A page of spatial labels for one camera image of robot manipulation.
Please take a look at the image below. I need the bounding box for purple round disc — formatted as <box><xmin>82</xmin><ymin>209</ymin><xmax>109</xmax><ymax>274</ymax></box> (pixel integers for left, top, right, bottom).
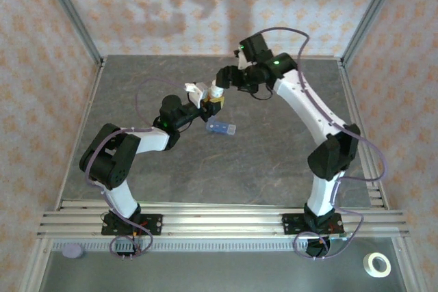
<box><xmin>62</xmin><ymin>243</ymin><xmax>83</xmax><ymax>259</ymax></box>

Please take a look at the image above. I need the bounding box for black round device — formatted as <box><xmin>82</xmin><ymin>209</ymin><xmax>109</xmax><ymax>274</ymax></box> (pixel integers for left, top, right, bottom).
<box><xmin>305</xmin><ymin>236</ymin><xmax>333</xmax><ymax>259</ymax></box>

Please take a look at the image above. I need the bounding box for aluminium table side rail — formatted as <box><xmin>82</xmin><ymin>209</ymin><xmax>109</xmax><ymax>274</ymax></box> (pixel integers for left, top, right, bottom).
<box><xmin>54</xmin><ymin>61</ymin><xmax>105</xmax><ymax>211</ymax></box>
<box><xmin>337</xmin><ymin>59</ymin><xmax>390</xmax><ymax>210</ymax></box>

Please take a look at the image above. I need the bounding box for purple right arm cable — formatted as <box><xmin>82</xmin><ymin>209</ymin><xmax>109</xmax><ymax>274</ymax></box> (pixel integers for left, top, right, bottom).
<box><xmin>261</xmin><ymin>27</ymin><xmax>389</xmax><ymax>261</ymax></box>

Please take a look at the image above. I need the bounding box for white tape roll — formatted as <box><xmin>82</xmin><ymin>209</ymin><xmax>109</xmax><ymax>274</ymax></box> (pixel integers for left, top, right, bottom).
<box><xmin>362</xmin><ymin>252</ymin><xmax>392</xmax><ymax>278</ymax></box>

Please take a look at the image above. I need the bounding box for thin black right gripper cable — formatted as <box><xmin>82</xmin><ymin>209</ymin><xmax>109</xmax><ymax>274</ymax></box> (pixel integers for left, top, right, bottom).
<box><xmin>249</xmin><ymin>86</ymin><xmax>274</xmax><ymax>102</ymax></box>

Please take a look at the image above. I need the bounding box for aluminium mounting rail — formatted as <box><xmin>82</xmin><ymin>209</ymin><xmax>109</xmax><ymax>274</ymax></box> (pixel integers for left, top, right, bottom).
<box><xmin>36</xmin><ymin>202</ymin><xmax>411</xmax><ymax>239</ymax></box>

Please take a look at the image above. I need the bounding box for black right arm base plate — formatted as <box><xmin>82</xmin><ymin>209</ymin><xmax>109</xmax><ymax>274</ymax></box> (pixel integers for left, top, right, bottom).
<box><xmin>282</xmin><ymin>213</ymin><xmax>344</xmax><ymax>237</ymax></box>

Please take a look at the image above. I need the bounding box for blue translucent pill organizer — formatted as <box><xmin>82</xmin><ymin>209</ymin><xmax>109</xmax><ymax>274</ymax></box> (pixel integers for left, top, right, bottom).
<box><xmin>205</xmin><ymin>116</ymin><xmax>237</xmax><ymax>137</ymax></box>

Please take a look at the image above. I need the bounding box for aluminium frame post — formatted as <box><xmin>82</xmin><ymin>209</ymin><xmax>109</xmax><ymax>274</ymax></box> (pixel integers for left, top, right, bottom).
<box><xmin>340</xmin><ymin>0</ymin><xmax>409</xmax><ymax>67</ymax></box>
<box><xmin>36</xmin><ymin>0</ymin><xmax>105</xmax><ymax>67</ymax></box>

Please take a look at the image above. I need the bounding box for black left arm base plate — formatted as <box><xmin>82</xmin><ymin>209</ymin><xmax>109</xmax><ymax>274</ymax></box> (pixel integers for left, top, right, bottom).
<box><xmin>101</xmin><ymin>213</ymin><xmax>164</xmax><ymax>237</ymax></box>

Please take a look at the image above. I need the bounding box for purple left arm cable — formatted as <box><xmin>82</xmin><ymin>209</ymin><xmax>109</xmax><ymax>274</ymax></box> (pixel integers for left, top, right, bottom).
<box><xmin>83</xmin><ymin>78</ymin><xmax>189</xmax><ymax>259</ymax></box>

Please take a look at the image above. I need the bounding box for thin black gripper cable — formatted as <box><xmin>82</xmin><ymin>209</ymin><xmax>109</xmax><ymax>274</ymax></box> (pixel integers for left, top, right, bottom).
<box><xmin>249</xmin><ymin>86</ymin><xmax>274</xmax><ymax>102</ymax></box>
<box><xmin>172</xmin><ymin>120</ymin><xmax>196</xmax><ymax>134</ymax></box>

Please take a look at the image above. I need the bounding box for slotted grey cable duct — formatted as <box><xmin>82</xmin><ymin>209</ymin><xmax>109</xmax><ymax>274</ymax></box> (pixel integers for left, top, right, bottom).
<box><xmin>51</xmin><ymin>239</ymin><xmax>348</xmax><ymax>254</ymax></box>

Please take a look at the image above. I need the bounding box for aluminium frame leg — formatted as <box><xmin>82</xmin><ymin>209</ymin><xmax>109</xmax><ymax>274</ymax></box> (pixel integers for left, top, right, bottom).
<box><xmin>18</xmin><ymin>237</ymin><xmax>55</xmax><ymax>292</ymax></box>
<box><xmin>391</xmin><ymin>237</ymin><xmax>424</xmax><ymax>292</ymax></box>

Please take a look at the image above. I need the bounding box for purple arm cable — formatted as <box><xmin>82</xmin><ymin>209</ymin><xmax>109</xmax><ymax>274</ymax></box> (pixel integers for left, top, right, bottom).
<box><xmin>83</xmin><ymin>78</ymin><xmax>189</xmax><ymax>259</ymax></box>
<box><xmin>261</xmin><ymin>27</ymin><xmax>389</xmax><ymax>261</ymax></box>

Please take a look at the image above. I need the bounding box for grey metal shelf plate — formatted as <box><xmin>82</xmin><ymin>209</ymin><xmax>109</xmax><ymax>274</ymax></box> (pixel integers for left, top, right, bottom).
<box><xmin>37</xmin><ymin>250</ymin><xmax>407</xmax><ymax>292</ymax></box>

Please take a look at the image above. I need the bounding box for thin black left gripper cable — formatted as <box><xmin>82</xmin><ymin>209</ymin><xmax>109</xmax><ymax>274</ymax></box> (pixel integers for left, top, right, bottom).
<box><xmin>172</xmin><ymin>120</ymin><xmax>196</xmax><ymax>134</ymax></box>

